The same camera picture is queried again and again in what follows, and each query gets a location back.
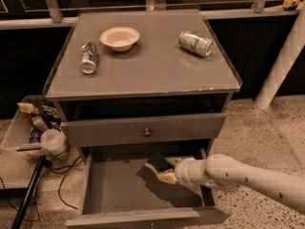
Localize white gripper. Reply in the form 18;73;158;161
156;156;210;185

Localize green and yellow sponge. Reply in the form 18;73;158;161
145;153;173;175

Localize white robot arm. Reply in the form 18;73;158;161
145;154;305;214

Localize closed upper grey drawer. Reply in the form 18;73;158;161
61;113;226;147

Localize round metal drawer knob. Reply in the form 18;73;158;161
143;128;152;137

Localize open middle grey drawer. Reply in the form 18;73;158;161
66;148;231;229

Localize grey drawer cabinet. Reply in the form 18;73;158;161
44;10;241;158

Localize clear plastic cup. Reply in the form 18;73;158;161
41;129;67;156

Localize colourful snack bag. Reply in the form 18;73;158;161
39;105;61;123

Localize clear plastic bin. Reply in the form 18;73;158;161
0;94;70;191

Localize white bowl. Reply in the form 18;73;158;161
100;27;140;52

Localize clear plastic bottle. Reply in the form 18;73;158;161
80;42;98;74

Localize black pole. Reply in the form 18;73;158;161
11;156;46;229

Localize black cable on floor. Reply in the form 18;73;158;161
0;145;84;222

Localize white support post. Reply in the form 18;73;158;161
255;8;305;110

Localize metal railing frame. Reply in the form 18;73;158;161
0;0;305;31

